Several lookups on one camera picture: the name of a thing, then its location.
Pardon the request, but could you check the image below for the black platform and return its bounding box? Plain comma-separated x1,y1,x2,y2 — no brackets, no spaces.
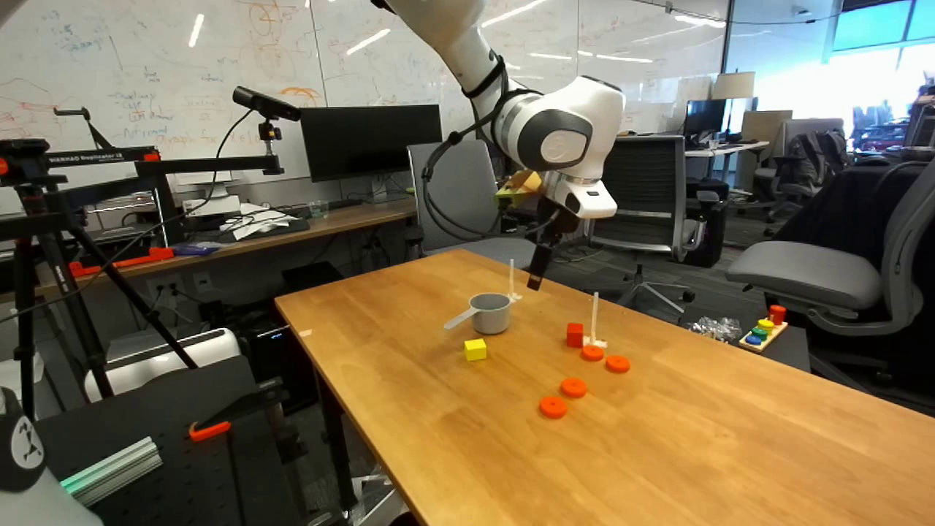
32,354,331,526

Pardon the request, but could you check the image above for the colourful stacking toy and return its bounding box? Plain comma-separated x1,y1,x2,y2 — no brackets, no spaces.
736,302,792,354

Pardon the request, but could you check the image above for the pale monitor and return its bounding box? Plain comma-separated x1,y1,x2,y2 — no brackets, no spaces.
741,109,796,147

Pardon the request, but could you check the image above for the translucent peg stand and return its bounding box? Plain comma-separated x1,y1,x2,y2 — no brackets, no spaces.
502,256,527,303

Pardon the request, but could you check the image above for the white cylinder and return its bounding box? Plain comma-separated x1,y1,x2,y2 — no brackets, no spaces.
83,324,242,407

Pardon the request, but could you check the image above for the white papers pile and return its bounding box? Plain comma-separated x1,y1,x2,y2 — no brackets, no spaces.
184,196,314,243

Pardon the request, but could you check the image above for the background desk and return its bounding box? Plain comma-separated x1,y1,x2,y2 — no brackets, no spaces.
684,138,771,163

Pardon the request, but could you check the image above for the clear plastic pieces pile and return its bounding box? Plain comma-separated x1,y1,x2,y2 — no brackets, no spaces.
694,313,746,344

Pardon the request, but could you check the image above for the grey pot with handle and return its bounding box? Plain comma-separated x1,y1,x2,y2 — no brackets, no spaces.
441,289,521,338

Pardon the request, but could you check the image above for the black tripod with orange knobs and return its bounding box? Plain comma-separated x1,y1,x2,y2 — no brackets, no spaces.
0,103,288,423

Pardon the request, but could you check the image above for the wrist-mounted camera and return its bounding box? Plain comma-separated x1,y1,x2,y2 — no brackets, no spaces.
498,166,546,205

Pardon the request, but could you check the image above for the black camera on boom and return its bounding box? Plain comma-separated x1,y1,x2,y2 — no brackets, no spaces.
228,81,305,147

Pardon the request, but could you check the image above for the black monitor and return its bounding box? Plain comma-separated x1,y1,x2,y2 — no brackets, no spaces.
684,97,729,148
299,103,445,183

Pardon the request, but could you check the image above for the black box under table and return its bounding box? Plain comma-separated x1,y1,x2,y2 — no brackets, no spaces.
247,309,324,392

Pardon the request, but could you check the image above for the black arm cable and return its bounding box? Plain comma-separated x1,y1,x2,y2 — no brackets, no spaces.
418,52,514,246

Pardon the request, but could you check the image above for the wall whiteboard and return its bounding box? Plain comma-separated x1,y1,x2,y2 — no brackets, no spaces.
0,0,729,214

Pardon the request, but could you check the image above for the red bar clamp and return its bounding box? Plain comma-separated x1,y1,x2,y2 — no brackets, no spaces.
66,243,178,283

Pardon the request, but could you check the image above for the black table leg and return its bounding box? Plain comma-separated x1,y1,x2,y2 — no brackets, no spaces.
314,375,362,519

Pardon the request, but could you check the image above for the wooden desk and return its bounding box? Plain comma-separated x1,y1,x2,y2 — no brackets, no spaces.
32,198,425,296

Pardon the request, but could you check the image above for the black mesh office chair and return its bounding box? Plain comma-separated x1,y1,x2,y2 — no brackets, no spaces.
593,131,698,315

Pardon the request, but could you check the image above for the grey padded office chair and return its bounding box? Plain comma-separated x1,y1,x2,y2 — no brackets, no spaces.
726,157,935,392

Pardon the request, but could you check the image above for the silver aluminium bar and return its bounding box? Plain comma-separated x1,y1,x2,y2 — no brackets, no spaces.
55,432,168,508

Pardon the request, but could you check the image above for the white peg stand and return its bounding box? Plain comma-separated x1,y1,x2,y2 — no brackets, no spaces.
578,289,612,351

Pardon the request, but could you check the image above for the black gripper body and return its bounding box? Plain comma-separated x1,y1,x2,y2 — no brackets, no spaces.
537,202,584,252

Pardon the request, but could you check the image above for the orange clamp handle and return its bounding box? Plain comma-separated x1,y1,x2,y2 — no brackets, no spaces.
187,419,236,448

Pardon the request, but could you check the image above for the black cap with logo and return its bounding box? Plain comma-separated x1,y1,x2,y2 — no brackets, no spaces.
0,385,51,495

